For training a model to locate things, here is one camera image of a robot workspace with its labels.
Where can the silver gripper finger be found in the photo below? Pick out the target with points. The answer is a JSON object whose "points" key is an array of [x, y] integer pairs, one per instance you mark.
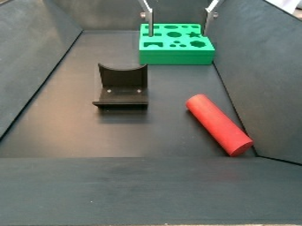
{"points": [[210, 12], [147, 14]]}

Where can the red cylinder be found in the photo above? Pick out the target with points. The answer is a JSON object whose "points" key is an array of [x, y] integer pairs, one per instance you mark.
{"points": [[225, 131]]}

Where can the green shape sorter block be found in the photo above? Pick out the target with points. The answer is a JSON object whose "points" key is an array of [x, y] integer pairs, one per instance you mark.
{"points": [[175, 44]]}

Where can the black cradle fixture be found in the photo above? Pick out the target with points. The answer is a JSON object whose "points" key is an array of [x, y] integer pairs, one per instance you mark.
{"points": [[123, 87]]}

